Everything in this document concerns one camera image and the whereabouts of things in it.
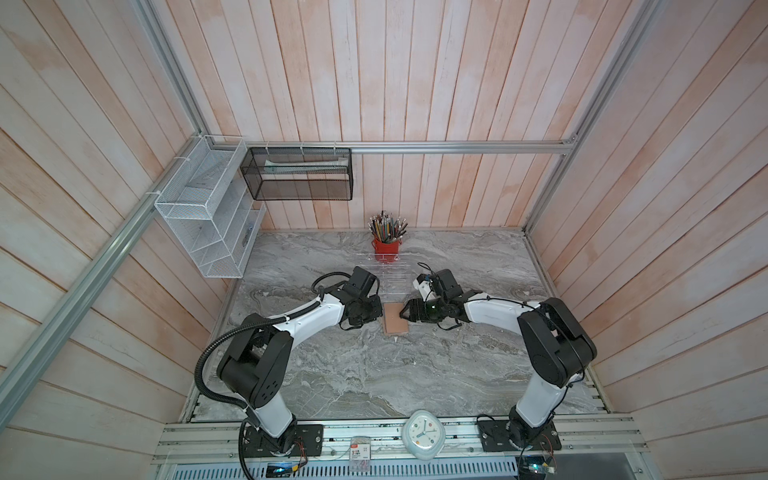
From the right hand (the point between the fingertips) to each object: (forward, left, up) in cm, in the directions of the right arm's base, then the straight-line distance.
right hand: (406, 314), depth 93 cm
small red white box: (-38, +12, 0) cm, 40 cm away
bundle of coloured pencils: (+26, +7, +12) cm, 30 cm away
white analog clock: (-34, -3, +1) cm, 34 cm away
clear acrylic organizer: (+18, +4, -2) cm, 19 cm away
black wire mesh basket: (+43, +38, +23) cm, 62 cm away
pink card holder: (-3, +4, -1) cm, 5 cm away
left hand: (-3, +9, +3) cm, 10 cm away
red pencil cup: (+23, +7, +4) cm, 24 cm away
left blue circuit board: (-41, +32, -3) cm, 52 cm away
